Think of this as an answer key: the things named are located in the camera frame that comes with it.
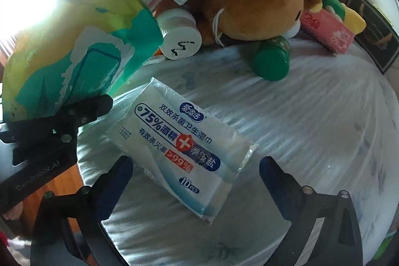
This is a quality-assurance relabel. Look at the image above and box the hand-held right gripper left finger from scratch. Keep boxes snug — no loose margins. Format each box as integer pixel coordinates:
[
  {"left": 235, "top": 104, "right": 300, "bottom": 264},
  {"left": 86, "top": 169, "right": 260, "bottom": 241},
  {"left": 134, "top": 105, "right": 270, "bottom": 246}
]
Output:
[{"left": 29, "top": 155, "right": 134, "bottom": 266}]

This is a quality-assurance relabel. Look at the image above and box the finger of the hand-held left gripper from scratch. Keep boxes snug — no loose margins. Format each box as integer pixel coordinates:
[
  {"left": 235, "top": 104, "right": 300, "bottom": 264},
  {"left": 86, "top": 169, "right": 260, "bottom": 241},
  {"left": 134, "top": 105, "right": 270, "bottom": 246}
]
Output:
[{"left": 52, "top": 94, "right": 114, "bottom": 142}]

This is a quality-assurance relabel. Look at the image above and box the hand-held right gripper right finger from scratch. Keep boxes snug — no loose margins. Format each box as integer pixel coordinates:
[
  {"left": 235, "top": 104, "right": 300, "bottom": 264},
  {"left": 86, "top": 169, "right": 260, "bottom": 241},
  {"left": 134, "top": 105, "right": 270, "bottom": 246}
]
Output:
[{"left": 259, "top": 156, "right": 364, "bottom": 266}]

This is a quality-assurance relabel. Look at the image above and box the green yellow plastic bag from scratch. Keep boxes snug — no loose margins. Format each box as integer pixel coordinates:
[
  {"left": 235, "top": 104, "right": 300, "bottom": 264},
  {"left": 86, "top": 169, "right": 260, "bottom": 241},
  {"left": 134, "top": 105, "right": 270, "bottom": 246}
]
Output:
[{"left": 0, "top": 0, "right": 165, "bottom": 127}]

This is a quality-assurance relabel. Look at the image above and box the white wet wipes packet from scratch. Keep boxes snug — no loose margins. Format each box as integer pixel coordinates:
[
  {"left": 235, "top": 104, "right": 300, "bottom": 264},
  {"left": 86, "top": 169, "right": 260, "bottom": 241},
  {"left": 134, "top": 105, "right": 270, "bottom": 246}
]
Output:
[{"left": 105, "top": 77, "right": 260, "bottom": 225}]

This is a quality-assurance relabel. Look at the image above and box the white striped mat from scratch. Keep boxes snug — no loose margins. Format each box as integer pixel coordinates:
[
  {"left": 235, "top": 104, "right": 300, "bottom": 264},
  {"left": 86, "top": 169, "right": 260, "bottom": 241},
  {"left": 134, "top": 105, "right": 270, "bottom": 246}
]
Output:
[{"left": 76, "top": 41, "right": 395, "bottom": 266}]

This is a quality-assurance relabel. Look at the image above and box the white pill bottle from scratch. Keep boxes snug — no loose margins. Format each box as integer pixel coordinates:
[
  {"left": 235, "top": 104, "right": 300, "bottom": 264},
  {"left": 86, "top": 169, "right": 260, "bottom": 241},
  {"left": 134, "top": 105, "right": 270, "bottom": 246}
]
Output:
[{"left": 155, "top": 8, "right": 203, "bottom": 61}]

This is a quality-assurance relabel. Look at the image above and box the dark framed picture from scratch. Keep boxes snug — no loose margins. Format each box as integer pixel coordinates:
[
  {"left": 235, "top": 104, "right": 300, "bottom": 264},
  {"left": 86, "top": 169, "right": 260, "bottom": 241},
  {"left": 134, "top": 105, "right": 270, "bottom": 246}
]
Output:
[{"left": 344, "top": 0, "right": 399, "bottom": 75}]

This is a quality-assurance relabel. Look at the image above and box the green plush toy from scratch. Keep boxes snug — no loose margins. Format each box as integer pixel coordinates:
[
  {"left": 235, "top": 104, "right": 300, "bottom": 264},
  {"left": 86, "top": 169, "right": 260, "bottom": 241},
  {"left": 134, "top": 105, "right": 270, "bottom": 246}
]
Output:
[{"left": 321, "top": 0, "right": 367, "bottom": 35}]

